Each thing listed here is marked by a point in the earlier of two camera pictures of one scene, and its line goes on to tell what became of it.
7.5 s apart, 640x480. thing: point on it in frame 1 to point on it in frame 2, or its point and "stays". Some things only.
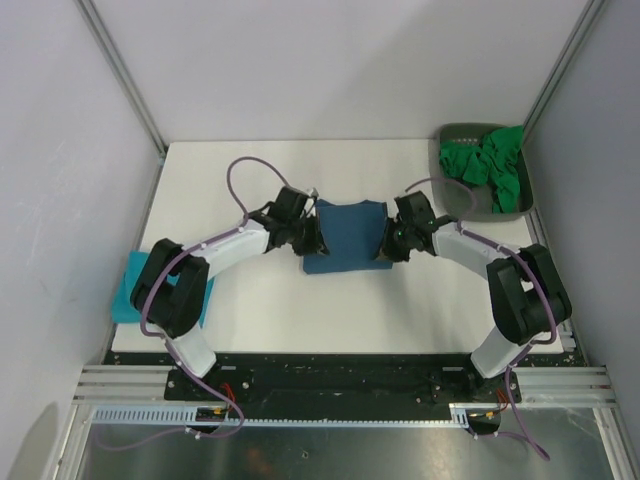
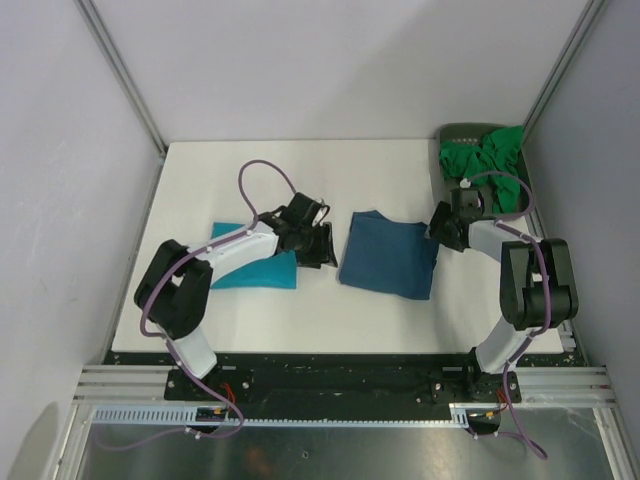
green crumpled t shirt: [494, 162] stays
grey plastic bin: [464, 201] stays
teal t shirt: [124, 311] to [275, 272]
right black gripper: [389, 251] to [436, 229]
